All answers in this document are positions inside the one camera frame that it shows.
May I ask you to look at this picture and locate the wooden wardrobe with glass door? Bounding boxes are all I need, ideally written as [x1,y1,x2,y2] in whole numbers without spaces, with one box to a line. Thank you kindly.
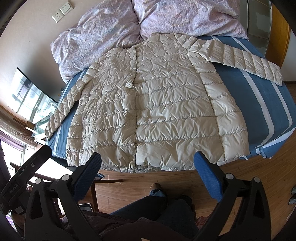
[239,1,290,67]

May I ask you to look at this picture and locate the cream quilted down jacket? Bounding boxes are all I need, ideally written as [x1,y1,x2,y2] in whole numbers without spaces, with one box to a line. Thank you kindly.
[45,33,282,172]

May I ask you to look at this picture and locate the blue striped bed sheet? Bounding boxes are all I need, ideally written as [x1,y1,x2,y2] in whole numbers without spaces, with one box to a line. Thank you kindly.
[46,36,295,166]

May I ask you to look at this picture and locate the white wall socket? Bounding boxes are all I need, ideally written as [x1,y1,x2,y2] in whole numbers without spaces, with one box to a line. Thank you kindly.
[52,10,64,23]

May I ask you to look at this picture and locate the white light switch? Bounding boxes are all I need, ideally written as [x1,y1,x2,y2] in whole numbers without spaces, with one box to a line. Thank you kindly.
[59,1,74,16]

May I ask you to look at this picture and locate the window with frame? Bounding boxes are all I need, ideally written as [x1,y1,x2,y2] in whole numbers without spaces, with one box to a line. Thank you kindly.
[7,68,57,124]

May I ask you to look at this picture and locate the lilac floral duvet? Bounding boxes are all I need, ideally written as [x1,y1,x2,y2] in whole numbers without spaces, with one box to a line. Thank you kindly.
[51,1,247,82]

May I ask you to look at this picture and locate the person's legs in jeans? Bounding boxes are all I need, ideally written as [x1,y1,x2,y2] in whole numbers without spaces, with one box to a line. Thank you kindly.
[96,183,199,240]

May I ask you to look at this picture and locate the dark wooden chair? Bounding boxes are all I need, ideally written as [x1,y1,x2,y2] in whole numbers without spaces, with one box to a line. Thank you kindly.
[10,162,123,212]

